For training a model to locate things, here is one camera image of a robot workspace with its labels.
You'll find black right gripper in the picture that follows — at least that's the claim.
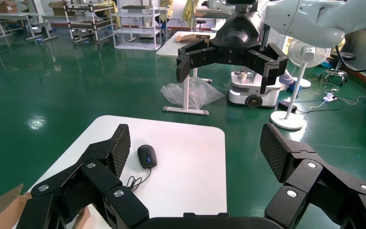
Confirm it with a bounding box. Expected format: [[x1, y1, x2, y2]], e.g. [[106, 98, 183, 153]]
[[176, 12, 289, 95]]

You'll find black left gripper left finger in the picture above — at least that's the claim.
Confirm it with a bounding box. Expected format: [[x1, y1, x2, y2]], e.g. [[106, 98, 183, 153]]
[[15, 124, 151, 229]]

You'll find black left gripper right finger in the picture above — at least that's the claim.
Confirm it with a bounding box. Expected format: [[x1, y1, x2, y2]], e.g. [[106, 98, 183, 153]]
[[260, 123, 366, 229]]

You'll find black wired computer mouse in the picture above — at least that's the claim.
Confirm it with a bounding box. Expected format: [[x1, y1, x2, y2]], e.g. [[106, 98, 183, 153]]
[[126, 145, 158, 193]]

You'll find brown cardboard storage box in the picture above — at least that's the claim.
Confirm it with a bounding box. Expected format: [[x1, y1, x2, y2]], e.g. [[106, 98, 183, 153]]
[[0, 184, 91, 229]]

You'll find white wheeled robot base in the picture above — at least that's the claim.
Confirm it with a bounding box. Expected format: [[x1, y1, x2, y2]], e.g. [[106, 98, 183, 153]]
[[227, 71, 282, 109]]

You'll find open cardboard box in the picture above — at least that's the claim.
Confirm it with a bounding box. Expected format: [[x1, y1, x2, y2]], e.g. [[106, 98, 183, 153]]
[[49, 1, 76, 16]]

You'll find closed cardboard box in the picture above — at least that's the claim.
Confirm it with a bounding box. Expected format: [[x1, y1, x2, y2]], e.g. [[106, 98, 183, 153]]
[[0, 0, 19, 14]]

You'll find clear plastic bag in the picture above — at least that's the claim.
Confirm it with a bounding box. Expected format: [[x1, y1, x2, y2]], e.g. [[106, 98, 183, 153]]
[[161, 76, 225, 110]]

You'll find flat cardboard piece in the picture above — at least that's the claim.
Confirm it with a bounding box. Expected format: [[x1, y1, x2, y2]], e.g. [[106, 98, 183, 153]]
[[174, 33, 211, 43]]

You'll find white single-leg table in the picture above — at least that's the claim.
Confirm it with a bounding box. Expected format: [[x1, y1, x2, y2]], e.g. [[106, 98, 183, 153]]
[[156, 31, 217, 116]]

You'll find yellow hanging coat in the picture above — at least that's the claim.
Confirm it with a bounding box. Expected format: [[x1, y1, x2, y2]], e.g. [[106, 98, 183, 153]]
[[183, 0, 200, 28]]

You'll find white standing fan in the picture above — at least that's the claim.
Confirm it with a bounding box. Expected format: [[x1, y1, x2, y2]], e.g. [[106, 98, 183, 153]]
[[270, 38, 331, 131]]

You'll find white metal shelf rack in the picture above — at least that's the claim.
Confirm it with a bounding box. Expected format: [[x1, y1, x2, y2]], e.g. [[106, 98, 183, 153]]
[[112, 0, 163, 51]]

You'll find black round stool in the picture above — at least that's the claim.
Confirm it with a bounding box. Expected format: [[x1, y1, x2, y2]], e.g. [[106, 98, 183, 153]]
[[318, 52, 356, 86]]

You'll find black and white pipe rack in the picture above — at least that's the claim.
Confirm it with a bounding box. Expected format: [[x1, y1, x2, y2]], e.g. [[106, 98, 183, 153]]
[[63, 1, 117, 43]]

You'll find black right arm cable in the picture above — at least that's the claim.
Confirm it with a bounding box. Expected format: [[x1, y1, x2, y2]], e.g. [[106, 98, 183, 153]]
[[335, 45, 366, 73]]

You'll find long grey workbench frame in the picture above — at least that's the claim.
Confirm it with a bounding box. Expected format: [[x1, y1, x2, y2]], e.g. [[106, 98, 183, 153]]
[[0, 12, 59, 42]]

